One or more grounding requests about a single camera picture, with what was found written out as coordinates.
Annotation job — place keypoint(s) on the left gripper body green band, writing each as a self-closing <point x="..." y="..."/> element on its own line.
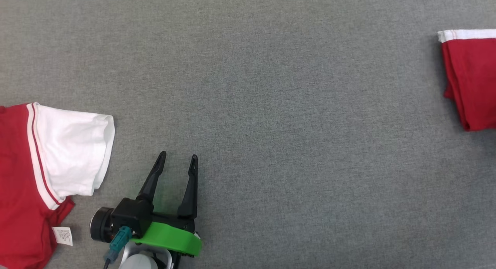
<point x="174" y="238"/>

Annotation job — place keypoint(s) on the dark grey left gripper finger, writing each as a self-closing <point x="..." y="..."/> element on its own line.
<point x="190" y="191"/>
<point x="154" y="180"/>

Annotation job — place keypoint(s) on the red shirt with white sleeves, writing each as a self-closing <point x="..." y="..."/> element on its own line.
<point x="19" y="176"/>

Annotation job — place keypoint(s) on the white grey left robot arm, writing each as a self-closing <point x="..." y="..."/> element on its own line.
<point x="141" y="262"/>

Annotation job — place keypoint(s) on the red garment with white hem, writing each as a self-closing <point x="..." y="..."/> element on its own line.
<point x="472" y="79"/>

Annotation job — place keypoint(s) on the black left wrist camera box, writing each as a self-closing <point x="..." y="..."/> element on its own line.
<point x="131" y="214"/>

